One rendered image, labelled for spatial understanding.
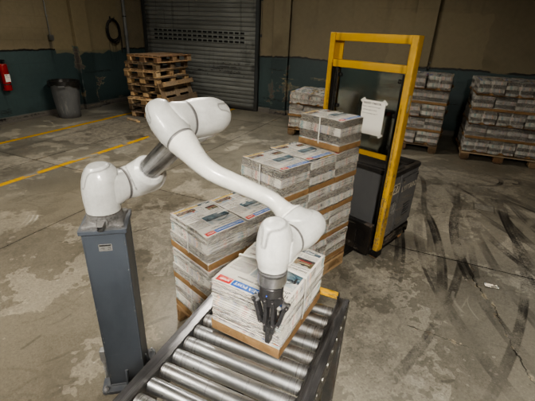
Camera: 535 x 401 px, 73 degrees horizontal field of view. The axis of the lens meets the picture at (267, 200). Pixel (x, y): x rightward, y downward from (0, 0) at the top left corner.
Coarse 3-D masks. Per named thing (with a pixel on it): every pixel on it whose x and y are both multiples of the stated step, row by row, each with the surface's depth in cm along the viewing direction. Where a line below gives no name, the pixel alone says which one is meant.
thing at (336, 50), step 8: (336, 48) 305; (336, 56) 307; (328, 64) 306; (328, 72) 308; (336, 72) 310; (328, 80) 310; (336, 80) 309; (328, 88) 312; (336, 88) 314; (328, 96) 314; (336, 96) 317; (328, 104) 318
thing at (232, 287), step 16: (224, 272) 131; (240, 272) 131; (256, 272) 132; (224, 288) 126; (240, 288) 123; (256, 288) 124; (288, 288) 125; (224, 304) 130; (240, 304) 125; (224, 320) 133; (240, 320) 129; (256, 320) 124; (288, 320) 125; (256, 336) 127; (272, 336) 123; (288, 336) 130
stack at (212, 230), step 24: (312, 192) 253; (192, 216) 212; (216, 216) 214; (240, 216) 216; (264, 216) 222; (192, 240) 205; (216, 240) 198; (240, 240) 213; (192, 264) 213; (192, 312) 231
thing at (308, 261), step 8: (248, 248) 146; (296, 256) 143; (304, 256) 143; (312, 256) 143; (320, 256) 144; (288, 264) 138; (296, 264) 138; (304, 264) 138; (312, 264) 138; (320, 264) 142; (312, 272) 135; (320, 272) 145; (312, 280) 137; (320, 280) 150; (312, 288) 141; (312, 296) 146
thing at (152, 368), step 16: (208, 304) 149; (192, 320) 141; (176, 336) 133; (192, 336) 137; (160, 352) 126; (192, 352) 140; (144, 368) 120; (160, 368) 121; (128, 384) 114; (144, 384) 115; (112, 400) 109; (128, 400) 110
